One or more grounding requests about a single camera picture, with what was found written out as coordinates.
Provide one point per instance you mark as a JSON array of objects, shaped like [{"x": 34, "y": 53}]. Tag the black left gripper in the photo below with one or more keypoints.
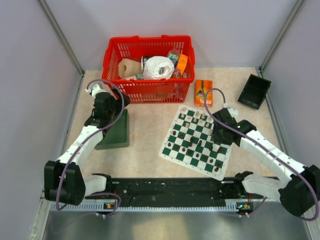
[{"x": 118, "y": 102}]

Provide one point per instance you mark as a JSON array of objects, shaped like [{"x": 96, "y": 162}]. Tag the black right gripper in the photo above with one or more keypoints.
[{"x": 217, "y": 139}]

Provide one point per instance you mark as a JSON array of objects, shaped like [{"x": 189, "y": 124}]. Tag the green white chess mat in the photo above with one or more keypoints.
[{"x": 188, "y": 143}]

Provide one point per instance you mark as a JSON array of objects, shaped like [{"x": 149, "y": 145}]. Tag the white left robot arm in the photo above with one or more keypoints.
[{"x": 63, "y": 179}]

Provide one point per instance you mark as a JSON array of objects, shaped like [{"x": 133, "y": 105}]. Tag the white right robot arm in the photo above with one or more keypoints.
[{"x": 296, "y": 186}]

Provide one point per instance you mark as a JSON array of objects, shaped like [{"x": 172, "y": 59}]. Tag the green plastic tray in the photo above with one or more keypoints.
[{"x": 118, "y": 136}]

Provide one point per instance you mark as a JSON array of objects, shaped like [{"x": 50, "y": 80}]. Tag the brown toilet paper roll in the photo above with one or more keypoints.
[{"x": 129, "y": 68}]

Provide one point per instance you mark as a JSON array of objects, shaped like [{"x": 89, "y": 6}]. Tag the black plastic bin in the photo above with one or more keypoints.
[{"x": 254, "y": 92}]

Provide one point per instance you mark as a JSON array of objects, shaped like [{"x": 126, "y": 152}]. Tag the orange razor box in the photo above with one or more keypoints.
[{"x": 201, "y": 87}]

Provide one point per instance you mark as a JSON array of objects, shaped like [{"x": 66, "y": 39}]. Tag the red plastic shopping basket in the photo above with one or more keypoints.
[{"x": 173, "y": 90}]

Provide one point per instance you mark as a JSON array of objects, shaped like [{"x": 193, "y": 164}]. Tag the white wrapped paper roll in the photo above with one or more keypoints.
[{"x": 157, "y": 68}]

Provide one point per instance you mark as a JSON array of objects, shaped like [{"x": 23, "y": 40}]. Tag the orange small carton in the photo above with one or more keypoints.
[{"x": 182, "y": 63}]

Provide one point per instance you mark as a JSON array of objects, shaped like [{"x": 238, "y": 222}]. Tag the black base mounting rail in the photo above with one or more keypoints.
[{"x": 177, "y": 192}]

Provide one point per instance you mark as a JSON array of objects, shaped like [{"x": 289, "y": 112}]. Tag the metal frame rail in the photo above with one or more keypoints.
[{"x": 60, "y": 35}]

